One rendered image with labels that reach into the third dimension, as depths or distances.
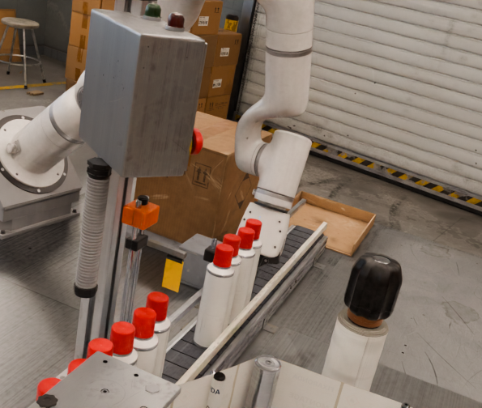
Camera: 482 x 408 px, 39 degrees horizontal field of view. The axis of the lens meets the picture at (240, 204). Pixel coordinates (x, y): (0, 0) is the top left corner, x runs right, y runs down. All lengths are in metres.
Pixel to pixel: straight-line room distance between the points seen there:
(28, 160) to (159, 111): 0.88
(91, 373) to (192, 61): 0.40
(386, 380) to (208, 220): 0.61
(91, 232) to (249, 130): 0.55
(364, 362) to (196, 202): 0.73
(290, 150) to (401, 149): 4.15
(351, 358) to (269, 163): 0.48
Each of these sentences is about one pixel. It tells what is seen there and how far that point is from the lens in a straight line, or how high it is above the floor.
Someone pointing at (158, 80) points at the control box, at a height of 1.42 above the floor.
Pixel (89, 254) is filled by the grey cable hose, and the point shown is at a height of 1.15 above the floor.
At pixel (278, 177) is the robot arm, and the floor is 1.16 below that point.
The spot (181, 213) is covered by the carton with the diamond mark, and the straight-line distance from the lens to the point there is 1.72.
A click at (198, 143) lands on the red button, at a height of 1.33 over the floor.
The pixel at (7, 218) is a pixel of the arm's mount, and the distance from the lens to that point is 1.71.
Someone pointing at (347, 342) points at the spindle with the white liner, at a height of 1.04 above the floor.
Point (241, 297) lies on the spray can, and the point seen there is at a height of 0.95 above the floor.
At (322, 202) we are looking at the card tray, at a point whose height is 0.85.
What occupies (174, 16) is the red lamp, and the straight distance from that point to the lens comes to 0.91.
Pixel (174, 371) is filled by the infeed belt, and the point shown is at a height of 0.88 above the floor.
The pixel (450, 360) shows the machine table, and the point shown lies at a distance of 1.60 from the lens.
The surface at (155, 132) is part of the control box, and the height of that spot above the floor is 1.35.
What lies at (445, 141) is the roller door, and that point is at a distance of 5.41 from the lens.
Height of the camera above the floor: 1.60
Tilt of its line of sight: 21 degrees down
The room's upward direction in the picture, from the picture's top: 11 degrees clockwise
